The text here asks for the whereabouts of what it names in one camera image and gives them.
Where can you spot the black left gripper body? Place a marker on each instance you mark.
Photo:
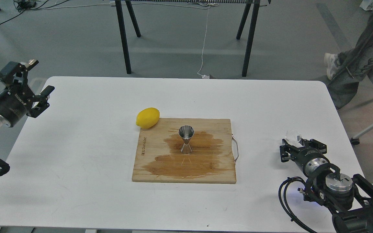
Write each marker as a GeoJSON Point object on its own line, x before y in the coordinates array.
{"type": "Point", "coordinates": [15, 104]}

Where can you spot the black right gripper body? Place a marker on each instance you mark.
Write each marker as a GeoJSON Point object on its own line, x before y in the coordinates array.
{"type": "Point", "coordinates": [308, 159]}

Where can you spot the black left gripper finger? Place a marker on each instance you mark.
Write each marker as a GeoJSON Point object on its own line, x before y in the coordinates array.
{"type": "Point", "coordinates": [17, 73]}
{"type": "Point", "coordinates": [37, 104]}

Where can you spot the steel double jigger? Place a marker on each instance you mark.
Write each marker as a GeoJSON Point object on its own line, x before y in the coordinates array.
{"type": "Point", "coordinates": [186, 132]}

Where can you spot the person in grey trousers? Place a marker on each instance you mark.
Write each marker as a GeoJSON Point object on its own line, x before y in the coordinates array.
{"type": "Point", "coordinates": [347, 69]}

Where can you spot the yellow lemon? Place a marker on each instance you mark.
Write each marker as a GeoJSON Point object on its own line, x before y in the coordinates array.
{"type": "Point", "coordinates": [147, 118]}

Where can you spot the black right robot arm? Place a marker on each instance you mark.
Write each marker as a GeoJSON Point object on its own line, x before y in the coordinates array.
{"type": "Point", "coordinates": [349, 199]}

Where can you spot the wooden cutting board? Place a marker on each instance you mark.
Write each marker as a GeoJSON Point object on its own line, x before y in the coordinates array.
{"type": "Point", "coordinates": [159, 157]}

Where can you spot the clear glass measuring cup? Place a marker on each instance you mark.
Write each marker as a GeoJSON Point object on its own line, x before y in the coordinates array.
{"type": "Point", "coordinates": [293, 138]}

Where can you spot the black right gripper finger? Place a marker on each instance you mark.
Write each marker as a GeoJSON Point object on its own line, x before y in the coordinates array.
{"type": "Point", "coordinates": [288, 152]}
{"type": "Point", "coordinates": [312, 146]}

